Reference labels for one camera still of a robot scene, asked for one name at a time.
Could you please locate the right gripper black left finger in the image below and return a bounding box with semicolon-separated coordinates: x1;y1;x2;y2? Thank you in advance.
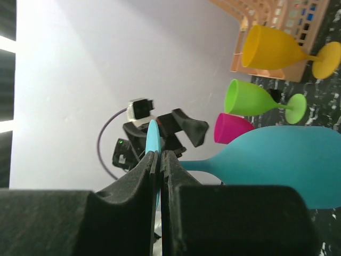
1;152;158;255

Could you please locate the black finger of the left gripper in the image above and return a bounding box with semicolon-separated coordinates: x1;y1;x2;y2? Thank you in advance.
172;108;209;147

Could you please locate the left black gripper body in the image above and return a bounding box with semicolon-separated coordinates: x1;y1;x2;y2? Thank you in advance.
123;113;186;160

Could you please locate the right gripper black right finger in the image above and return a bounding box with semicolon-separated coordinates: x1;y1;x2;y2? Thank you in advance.
160;151;319;255

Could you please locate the magenta wine glass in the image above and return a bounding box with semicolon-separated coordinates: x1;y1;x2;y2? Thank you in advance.
214;113;255;145

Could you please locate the green wine glass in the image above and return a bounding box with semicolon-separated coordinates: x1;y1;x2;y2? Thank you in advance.
224;79;307;124

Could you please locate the yellow-orange wine glass front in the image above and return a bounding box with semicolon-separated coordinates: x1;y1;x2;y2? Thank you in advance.
241;25;340;79

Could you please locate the cyan wine glass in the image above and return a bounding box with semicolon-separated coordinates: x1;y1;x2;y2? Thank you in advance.
145;119;341;210

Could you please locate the peach plastic file organizer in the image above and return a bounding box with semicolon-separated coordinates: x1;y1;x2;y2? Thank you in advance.
207;0;331;83

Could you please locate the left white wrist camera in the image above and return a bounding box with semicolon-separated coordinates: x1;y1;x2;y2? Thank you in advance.
127;98;155;127

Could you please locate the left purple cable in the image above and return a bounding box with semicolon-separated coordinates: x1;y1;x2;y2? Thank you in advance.
96;108;128;181

